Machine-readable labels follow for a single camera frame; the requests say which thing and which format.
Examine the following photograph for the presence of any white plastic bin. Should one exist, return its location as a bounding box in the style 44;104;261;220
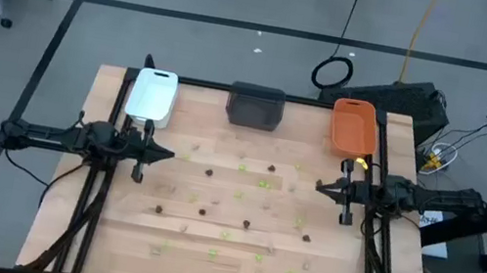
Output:
121;65;182;131

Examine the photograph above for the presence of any grey plastic bin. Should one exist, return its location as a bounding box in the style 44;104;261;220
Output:
223;79;289;134

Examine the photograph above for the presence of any power strip with yellow plugs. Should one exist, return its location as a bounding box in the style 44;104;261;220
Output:
417;138;461;181

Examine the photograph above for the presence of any black arm base cable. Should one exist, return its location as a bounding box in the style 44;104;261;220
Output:
0;135;92;217

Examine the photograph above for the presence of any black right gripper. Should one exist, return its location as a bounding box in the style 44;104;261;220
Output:
310;154;373;229

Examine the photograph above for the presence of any yellow hanging cable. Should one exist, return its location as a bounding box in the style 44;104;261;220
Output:
398;0;441;87

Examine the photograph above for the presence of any white paper label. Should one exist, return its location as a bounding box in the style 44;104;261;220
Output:
416;207;446;233

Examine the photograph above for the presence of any white paper sheet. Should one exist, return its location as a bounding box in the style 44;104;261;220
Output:
421;239;451;261

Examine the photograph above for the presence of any black hanging cable with coil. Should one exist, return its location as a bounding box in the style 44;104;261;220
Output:
308;0;367;96

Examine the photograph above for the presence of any black computer tower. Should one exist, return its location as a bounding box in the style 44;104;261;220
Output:
312;64;456;152

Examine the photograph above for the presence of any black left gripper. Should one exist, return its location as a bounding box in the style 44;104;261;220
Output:
116;115;181;190

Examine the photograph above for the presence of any short black post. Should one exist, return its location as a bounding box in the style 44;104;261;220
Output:
143;53;158;72

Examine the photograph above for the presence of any orange plastic bin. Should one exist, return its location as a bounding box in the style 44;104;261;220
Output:
325;95;385;163

